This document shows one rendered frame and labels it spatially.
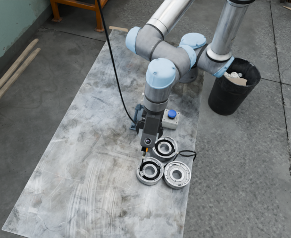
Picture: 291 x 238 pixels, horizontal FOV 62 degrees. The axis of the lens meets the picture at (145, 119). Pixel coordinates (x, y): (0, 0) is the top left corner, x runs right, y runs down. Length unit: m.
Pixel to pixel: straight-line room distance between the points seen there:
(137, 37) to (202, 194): 1.38
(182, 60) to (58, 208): 0.66
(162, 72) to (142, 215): 0.54
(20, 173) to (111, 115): 1.04
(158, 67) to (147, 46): 0.13
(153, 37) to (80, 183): 0.59
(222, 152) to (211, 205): 0.46
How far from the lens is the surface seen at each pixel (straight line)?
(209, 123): 2.23
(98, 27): 2.98
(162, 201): 0.97
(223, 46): 1.11
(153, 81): 0.64
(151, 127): 0.76
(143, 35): 0.78
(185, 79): 1.30
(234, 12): 1.01
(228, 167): 2.06
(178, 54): 0.73
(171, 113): 1.07
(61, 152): 1.06
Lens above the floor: 1.71
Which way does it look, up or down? 54 degrees down
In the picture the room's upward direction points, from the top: 9 degrees clockwise
